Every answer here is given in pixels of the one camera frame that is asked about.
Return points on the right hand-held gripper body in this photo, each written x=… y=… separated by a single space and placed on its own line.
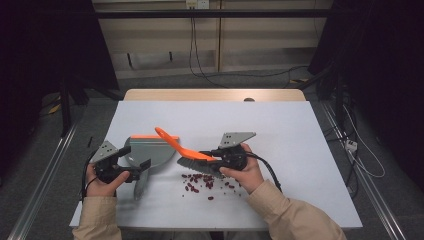
x=236 y=140

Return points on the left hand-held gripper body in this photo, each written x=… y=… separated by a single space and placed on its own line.
x=105 y=153

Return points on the grey dustpan with orange edge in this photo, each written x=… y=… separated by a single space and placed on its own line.
x=150 y=151

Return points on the group of red beans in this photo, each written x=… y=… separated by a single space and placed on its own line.
x=196 y=178

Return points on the person's left hand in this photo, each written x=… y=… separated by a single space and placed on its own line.
x=100 y=188

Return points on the person's right hand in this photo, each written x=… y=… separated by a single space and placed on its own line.
x=251 y=176

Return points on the small black floor object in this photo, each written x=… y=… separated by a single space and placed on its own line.
x=89 y=141

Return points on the white table cover sheet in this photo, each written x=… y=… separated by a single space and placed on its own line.
x=206 y=115

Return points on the wooden table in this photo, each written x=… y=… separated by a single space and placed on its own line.
x=200 y=95

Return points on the black metal stand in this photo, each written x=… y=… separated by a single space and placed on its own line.
x=65 y=110

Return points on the white power adapter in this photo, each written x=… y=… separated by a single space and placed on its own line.
x=351 y=145

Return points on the black curtain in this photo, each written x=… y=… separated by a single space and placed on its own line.
x=383 y=50
x=40 y=50

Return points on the black horizontal metal bar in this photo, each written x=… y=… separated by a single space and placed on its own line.
x=233 y=13

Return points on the aluminium floor rail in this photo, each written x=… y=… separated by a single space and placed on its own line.
x=373 y=193
x=43 y=186

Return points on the white wall socket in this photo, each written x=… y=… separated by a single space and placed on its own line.
x=197 y=3

